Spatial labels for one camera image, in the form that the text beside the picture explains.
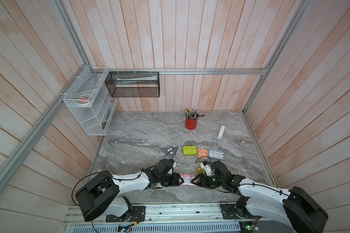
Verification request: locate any orange pillbox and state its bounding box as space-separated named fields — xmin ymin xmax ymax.
xmin=197 ymin=148 xmax=209 ymax=158

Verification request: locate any small yellow pillbox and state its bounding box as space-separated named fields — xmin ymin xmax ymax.
xmin=195 ymin=166 xmax=206 ymax=174

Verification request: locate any green lid white pillbox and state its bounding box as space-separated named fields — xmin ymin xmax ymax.
xmin=182 ymin=145 xmax=198 ymax=156

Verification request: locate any white rectangular device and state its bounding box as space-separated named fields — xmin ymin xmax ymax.
xmin=217 ymin=126 xmax=225 ymax=139

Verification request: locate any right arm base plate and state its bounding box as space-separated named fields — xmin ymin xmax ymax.
xmin=219 ymin=202 xmax=262 ymax=220

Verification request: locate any black mesh basket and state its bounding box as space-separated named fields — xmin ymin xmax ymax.
xmin=105 ymin=71 xmax=160 ymax=98

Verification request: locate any white wire shelf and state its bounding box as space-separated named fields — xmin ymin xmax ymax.
xmin=63 ymin=66 xmax=117 ymax=136

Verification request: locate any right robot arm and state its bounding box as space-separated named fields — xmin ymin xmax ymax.
xmin=191 ymin=161 xmax=329 ymax=233

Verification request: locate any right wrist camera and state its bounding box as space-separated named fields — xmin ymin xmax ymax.
xmin=200 ymin=163 xmax=213 ymax=176

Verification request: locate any tape roll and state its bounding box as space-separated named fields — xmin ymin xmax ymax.
xmin=75 ymin=93 xmax=94 ymax=106

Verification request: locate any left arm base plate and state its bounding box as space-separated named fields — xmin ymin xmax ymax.
xmin=106 ymin=206 xmax=146 ymax=223

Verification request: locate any blue pillbox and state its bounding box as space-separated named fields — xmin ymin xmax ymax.
xmin=208 ymin=149 xmax=226 ymax=160

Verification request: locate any red pillbox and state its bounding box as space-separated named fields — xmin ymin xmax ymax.
xmin=180 ymin=173 xmax=196 ymax=186

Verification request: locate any red pen cup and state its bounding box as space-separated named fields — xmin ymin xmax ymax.
xmin=185 ymin=118 xmax=198 ymax=130

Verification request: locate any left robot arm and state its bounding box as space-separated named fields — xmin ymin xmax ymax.
xmin=75 ymin=159 xmax=184 ymax=222

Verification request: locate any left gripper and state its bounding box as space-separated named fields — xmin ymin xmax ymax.
xmin=158 ymin=172 xmax=185 ymax=187

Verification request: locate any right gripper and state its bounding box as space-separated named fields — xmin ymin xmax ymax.
xmin=191 ymin=173 xmax=225 ymax=188

